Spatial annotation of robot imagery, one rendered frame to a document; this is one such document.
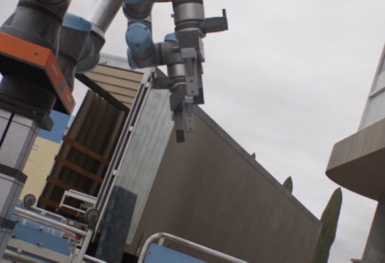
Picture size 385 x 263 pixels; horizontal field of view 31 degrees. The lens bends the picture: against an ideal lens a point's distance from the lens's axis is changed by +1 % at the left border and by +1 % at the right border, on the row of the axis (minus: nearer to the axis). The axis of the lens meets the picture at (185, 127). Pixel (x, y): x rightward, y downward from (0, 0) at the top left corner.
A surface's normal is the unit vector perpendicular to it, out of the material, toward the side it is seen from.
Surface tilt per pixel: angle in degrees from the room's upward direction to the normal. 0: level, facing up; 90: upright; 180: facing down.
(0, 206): 90
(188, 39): 97
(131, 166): 90
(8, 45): 90
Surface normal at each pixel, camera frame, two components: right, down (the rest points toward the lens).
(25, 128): 0.05, -0.18
